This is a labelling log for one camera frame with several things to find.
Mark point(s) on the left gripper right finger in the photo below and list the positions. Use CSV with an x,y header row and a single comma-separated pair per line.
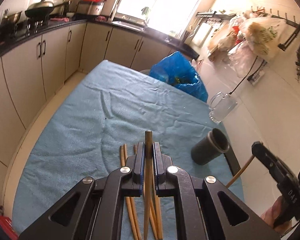
x,y
205,208

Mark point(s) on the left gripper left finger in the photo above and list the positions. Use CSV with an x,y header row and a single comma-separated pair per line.
x,y
93,208

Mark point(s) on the person's right hand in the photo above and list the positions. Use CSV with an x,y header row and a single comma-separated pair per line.
x,y
271,214

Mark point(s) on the dark cylindrical utensil holder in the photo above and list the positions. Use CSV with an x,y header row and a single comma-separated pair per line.
x,y
210,147

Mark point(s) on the blue table cloth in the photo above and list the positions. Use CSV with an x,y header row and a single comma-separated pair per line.
x,y
110,107

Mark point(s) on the clear glass mug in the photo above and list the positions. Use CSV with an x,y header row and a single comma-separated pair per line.
x,y
220,105

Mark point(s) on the hanging white plastic bag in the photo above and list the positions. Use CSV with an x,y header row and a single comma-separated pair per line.
x,y
241,58

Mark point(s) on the blue plastic bag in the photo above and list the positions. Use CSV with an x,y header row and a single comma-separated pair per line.
x,y
177,71

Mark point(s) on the hanging printed plastic bag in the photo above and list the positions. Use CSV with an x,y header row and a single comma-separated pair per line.
x,y
262,35

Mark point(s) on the black wok with lid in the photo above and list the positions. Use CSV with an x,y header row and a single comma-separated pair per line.
x,y
41,10

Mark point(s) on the steel pot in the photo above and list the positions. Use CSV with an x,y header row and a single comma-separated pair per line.
x,y
10,19

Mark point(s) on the window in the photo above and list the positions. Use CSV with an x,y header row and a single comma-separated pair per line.
x,y
166,16

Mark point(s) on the black wall hook rack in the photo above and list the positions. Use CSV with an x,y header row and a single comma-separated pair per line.
x,y
290,34

